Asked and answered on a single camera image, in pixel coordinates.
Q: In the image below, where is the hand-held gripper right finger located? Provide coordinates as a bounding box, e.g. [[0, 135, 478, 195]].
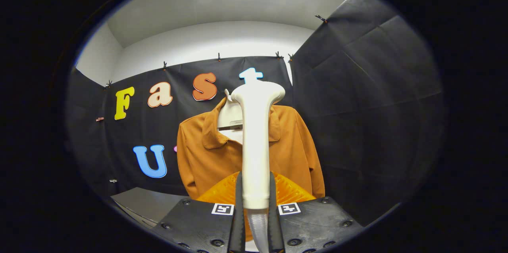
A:
[[268, 171, 364, 253]]

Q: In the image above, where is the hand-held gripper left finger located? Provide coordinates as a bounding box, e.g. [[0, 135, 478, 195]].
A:
[[151, 171, 246, 253]]

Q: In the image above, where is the orange button-up shirt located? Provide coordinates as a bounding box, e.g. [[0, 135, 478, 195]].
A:
[[177, 98, 326, 242]]

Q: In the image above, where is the white garment steamer head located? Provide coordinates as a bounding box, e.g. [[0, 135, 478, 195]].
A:
[[231, 80, 285, 253]]

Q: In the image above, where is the white garment hanger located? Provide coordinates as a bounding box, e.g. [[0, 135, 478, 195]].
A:
[[217, 88, 243, 144]]

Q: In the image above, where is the grey cabinet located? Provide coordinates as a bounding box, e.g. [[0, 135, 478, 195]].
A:
[[110, 187, 187, 228]]

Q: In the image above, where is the row of black clips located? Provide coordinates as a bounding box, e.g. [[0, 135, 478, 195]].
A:
[[104, 14, 328, 88]]

